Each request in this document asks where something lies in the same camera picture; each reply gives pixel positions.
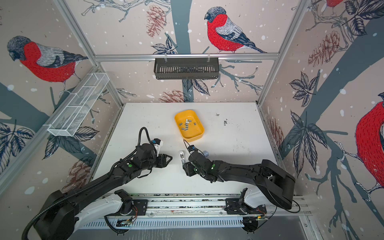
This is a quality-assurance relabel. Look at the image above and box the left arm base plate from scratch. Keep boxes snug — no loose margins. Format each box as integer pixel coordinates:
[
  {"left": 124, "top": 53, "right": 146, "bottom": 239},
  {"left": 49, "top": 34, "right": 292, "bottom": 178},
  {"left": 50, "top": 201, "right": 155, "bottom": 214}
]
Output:
[{"left": 108, "top": 199, "right": 149, "bottom": 217}]

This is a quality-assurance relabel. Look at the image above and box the black wire basket shelf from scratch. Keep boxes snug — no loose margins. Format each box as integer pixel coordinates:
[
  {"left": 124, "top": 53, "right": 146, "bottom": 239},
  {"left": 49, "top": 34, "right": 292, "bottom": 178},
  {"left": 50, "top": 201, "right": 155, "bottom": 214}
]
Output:
[{"left": 154, "top": 58, "right": 220, "bottom": 80}]

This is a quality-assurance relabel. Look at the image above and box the yellow plastic tray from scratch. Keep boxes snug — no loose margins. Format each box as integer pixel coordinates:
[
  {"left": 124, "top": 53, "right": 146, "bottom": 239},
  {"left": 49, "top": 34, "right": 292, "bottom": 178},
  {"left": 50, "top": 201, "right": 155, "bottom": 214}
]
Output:
[{"left": 174, "top": 110, "right": 205, "bottom": 142}]

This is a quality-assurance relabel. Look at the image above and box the white wire mesh shelf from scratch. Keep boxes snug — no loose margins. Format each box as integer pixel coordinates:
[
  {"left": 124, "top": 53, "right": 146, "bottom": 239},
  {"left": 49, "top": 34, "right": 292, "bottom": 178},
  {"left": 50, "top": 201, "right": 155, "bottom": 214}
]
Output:
[{"left": 48, "top": 73, "right": 110, "bottom": 137}]

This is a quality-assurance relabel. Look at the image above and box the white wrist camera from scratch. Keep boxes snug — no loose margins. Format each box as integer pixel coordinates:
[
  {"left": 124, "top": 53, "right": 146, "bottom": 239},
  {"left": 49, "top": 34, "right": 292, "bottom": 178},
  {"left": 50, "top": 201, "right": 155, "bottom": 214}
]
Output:
[
  {"left": 152, "top": 138, "right": 164, "bottom": 156},
  {"left": 187, "top": 145, "right": 197, "bottom": 155}
]

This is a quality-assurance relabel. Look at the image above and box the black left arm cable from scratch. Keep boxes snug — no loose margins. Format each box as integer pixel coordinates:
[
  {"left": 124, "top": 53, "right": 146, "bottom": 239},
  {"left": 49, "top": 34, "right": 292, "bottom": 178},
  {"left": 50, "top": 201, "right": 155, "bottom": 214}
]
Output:
[{"left": 21, "top": 126, "right": 154, "bottom": 240}]

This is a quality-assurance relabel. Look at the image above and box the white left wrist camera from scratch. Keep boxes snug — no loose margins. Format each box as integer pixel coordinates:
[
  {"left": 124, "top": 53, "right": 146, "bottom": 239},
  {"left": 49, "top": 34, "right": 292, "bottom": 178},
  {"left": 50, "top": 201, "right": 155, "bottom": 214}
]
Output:
[{"left": 152, "top": 138, "right": 164, "bottom": 156}]

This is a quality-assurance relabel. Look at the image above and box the white stapler top part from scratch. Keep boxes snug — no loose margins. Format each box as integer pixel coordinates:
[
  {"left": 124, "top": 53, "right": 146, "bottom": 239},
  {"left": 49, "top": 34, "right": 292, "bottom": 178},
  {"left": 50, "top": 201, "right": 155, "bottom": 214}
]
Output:
[{"left": 179, "top": 151, "right": 186, "bottom": 166}]

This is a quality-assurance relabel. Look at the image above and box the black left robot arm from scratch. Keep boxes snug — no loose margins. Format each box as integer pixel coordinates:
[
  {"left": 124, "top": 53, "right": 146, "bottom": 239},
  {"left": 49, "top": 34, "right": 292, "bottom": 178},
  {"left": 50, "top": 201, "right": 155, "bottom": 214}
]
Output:
[{"left": 22, "top": 144, "right": 173, "bottom": 240}]

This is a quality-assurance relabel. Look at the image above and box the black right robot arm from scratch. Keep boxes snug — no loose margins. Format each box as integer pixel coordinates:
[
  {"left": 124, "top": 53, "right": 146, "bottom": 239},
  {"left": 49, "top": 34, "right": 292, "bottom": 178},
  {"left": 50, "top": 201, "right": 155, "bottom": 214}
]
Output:
[{"left": 182, "top": 151, "right": 296, "bottom": 210}]

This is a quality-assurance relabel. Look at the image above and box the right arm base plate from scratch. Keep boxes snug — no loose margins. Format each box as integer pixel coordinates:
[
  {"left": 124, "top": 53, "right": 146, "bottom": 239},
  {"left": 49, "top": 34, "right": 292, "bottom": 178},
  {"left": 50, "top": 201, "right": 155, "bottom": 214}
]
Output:
[{"left": 224, "top": 188, "right": 267, "bottom": 216}]

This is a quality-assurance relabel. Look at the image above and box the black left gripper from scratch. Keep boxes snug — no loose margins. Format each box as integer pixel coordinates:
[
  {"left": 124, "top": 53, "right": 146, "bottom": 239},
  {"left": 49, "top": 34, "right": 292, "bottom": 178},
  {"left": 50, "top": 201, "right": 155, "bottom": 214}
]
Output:
[{"left": 141, "top": 153, "right": 174, "bottom": 171}]

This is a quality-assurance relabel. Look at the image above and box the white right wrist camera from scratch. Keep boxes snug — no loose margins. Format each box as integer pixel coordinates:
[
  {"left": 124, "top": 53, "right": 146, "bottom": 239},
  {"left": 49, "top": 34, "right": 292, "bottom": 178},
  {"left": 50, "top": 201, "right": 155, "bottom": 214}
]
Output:
[{"left": 187, "top": 145, "right": 197, "bottom": 155}]

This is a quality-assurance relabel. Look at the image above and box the aluminium mounting rail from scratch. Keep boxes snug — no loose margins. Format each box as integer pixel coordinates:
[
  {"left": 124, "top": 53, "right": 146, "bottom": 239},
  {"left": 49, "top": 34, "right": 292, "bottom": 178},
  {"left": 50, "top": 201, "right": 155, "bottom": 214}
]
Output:
[{"left": 75, "top": 195, "right": 309, "bottom": 230}]

